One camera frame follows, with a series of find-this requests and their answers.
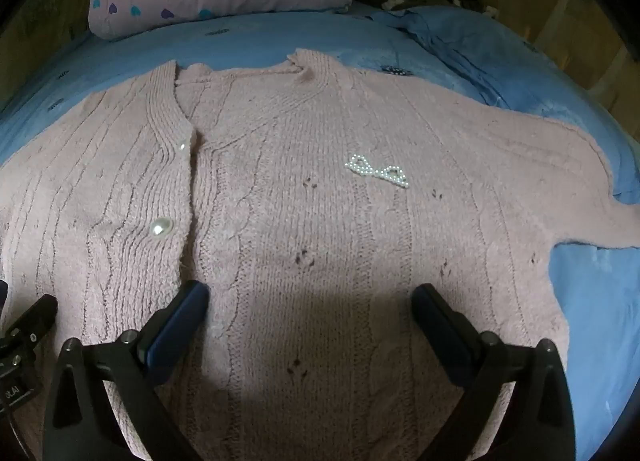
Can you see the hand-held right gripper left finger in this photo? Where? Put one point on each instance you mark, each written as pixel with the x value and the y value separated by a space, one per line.
pixel 181 325

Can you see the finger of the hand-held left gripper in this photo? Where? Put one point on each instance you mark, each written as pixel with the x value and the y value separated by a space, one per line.
pixel 2 295
pixel 36 315

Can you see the pink knit cardigan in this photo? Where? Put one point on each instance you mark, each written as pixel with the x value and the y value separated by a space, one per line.
pixel 300 191

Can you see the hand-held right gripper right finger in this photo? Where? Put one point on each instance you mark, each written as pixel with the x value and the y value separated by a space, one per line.
pixel 440 336

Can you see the crumpled blue printed cloth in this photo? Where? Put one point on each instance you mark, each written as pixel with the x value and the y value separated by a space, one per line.
pixel 450 41

